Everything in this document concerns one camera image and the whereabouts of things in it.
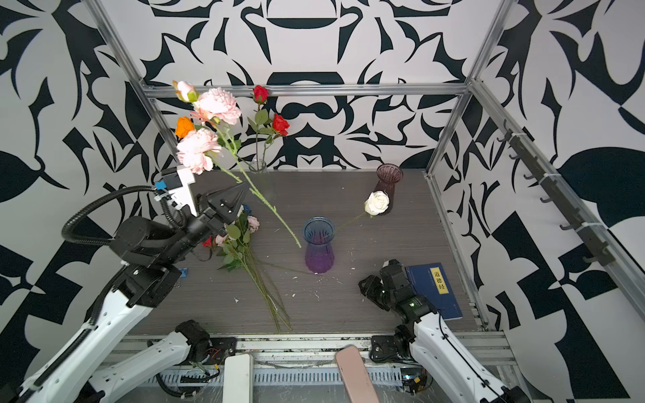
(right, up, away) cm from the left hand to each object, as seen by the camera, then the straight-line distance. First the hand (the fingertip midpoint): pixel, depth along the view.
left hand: (248, 179), depth 49 cm
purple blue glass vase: (+13, -15, +32) cm, 38 cm away
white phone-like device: (-8, -52, +18) cm, 56 cm away
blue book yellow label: (+51, -32, +38) cm, 71 cm away
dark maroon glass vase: (+39, +5, +47) cm, 61 cm away
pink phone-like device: (+23, -52, +20) cm, 60 cm away
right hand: (+28, -33, +35) cm, 55 cm away
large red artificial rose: (-1, +22, +40) cm, 46 cm away
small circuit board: (+40, -54, +22) cm, 71 cm away
